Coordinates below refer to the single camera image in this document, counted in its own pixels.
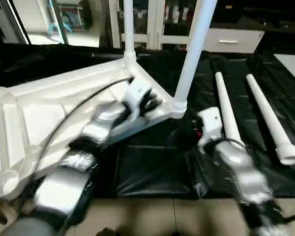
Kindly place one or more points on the white drawer unit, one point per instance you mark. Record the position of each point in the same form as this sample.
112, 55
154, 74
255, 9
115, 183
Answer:
231, 40

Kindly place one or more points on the white glass door cabinet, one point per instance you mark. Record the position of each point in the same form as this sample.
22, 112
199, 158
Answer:
157, 22

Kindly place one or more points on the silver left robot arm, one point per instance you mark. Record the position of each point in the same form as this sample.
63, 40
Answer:
78, 167

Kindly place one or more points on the storage rack with items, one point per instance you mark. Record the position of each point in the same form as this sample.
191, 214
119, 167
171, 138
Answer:
69, 14

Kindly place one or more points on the white plastic table leg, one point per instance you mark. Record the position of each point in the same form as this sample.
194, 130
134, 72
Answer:
228, 110
129, 29
270, 118
194, 54

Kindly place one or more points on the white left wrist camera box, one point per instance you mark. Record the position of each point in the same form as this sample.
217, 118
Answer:
136, 96

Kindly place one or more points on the white flat panel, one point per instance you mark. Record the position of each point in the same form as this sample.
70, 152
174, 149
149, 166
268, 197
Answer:
292, 69

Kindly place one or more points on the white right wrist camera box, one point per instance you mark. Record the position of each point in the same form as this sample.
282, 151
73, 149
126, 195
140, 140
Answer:
210, 125

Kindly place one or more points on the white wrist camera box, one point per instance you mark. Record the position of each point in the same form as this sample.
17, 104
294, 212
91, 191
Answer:
210, 125
136, 96

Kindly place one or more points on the black work mat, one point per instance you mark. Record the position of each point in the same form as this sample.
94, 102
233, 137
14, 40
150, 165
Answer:
152, 167

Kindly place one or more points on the white plastic table top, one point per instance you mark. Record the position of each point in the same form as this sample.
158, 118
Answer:
44, 108

